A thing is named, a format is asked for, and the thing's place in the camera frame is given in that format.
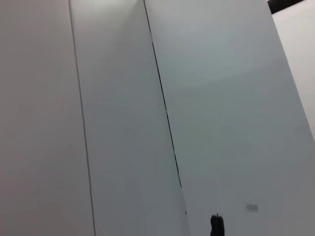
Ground black food bag brown straps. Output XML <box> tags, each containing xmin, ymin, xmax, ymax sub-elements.
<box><xmin>210</xmin><ymin>213</ymin><xmax>225</xmax><ymax>236</ymax></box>

